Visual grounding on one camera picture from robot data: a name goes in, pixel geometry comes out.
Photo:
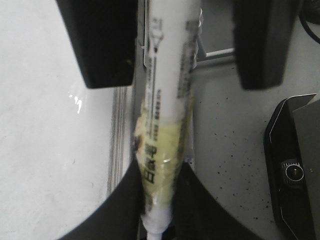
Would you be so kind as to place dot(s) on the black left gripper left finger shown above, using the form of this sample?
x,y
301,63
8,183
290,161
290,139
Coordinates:
x,y
119,216

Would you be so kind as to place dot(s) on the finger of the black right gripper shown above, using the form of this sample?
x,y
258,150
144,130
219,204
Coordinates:
x,y
103,37
262,34

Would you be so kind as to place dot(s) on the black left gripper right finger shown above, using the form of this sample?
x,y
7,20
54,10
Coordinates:
x,y
198,216

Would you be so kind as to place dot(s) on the white taped whiteboard marker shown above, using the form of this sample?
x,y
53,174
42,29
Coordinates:
x,y
162,127

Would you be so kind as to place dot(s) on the white whiteboard with aluminium frame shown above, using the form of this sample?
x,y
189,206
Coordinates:
x,y
63,147

